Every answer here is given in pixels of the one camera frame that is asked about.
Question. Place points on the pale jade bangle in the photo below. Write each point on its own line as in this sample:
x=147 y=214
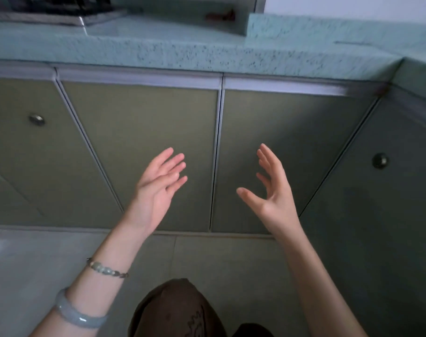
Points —
x=74 y=317

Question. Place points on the person's right thumb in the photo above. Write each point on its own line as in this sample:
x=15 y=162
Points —
x=250 y=197

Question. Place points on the person's left forearm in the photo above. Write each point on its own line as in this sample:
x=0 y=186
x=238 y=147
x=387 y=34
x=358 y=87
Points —
x=104 y=270

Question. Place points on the round metal cabinet knob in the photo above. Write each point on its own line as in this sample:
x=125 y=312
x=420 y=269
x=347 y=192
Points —
x=36 y=119
x=380 y=160

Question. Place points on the person's left hand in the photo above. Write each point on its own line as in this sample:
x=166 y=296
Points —
x=152 y=200

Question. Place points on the olive cabinet door with knob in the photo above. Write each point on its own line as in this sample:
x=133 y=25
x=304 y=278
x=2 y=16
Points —
x=385 y=224
x=41 y=164

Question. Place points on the dark brown trousers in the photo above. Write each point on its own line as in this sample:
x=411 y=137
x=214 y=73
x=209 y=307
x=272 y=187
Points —
x=174 y=312

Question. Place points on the black gas stove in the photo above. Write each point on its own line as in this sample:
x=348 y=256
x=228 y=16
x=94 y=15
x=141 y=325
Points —
x=51 y=8

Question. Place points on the person's right hand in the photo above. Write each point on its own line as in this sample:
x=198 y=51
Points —
x=278 y=207

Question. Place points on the person's left thumb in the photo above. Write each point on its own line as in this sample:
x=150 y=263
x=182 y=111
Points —
x=177 y=184

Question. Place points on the person's right forearm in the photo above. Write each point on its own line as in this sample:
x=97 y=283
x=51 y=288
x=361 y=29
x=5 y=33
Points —
x=314 y=284

